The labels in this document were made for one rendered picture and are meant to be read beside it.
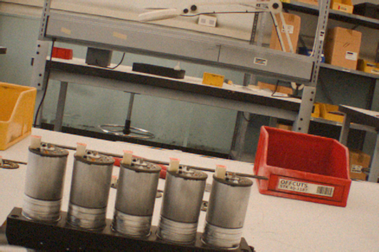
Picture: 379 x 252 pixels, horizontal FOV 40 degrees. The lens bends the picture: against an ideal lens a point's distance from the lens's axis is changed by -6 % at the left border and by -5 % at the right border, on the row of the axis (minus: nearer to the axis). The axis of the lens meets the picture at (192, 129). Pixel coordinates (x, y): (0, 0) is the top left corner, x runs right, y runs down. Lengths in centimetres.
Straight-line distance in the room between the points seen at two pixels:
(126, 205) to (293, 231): 19
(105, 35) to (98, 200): 225
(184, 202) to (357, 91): 466
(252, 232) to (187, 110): 426
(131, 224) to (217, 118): 440
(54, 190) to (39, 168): 2
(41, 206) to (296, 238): 22
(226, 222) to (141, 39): 224
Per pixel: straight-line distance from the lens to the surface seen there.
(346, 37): 448
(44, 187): 32
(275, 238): 44
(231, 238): 33
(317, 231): 48
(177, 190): 32
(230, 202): 32
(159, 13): 286
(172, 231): 32
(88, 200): 32
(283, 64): 259
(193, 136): 471
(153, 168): 32
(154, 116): 469
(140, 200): 32
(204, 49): 254
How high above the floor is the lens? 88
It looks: 8 degrees down
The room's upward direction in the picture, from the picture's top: 10 degrees clockwise
